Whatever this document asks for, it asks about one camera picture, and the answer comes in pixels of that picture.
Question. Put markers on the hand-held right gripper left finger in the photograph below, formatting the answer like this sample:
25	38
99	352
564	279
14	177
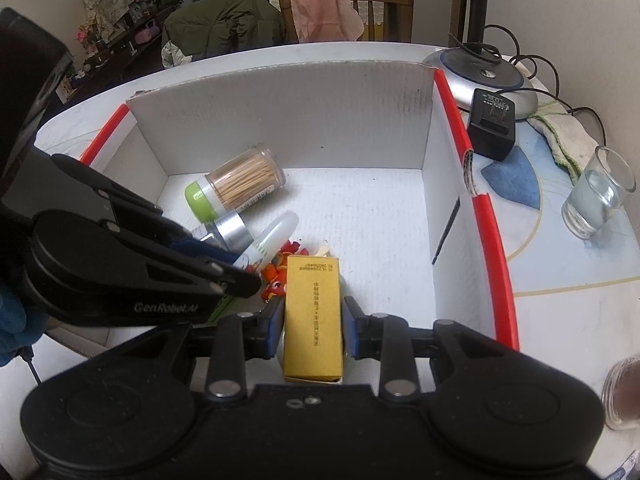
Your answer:
274	332

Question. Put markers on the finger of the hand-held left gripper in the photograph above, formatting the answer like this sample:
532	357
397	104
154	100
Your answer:
200	251
225	280

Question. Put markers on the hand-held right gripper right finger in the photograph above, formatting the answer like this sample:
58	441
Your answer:
350	327

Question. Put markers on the yellow cardboard box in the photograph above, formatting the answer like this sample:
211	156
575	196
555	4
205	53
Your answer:
312	320

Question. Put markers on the clear bottle silver cap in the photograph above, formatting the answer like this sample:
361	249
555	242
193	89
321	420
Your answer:
232	230

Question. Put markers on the white green glue tube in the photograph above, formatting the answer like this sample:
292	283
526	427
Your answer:
272	235

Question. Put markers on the toothpick jar green lid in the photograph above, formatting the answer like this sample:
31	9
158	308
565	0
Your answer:
240	177

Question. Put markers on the red cardboard shoe box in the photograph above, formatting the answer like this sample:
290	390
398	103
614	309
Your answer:
350	200

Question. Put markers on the person's left hand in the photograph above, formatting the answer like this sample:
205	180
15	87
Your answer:
10	320

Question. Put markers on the blue mountain print table mat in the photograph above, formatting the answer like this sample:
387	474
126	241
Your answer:
525	195

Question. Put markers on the low dark tv cabinet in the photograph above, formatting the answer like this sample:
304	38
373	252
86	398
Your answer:
120	45

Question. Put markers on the pink toy bag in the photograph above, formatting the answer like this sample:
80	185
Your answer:
147	32

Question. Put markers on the black power adapter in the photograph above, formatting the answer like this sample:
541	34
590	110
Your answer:
490	130

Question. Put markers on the pink cloth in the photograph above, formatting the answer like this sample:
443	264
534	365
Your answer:
325	10

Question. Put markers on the silver desk lamp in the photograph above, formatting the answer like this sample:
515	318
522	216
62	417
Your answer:
480	75

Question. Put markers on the white green rag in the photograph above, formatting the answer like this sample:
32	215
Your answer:
565	135

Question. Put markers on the wooden chair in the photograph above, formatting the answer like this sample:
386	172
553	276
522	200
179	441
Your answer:
385	0

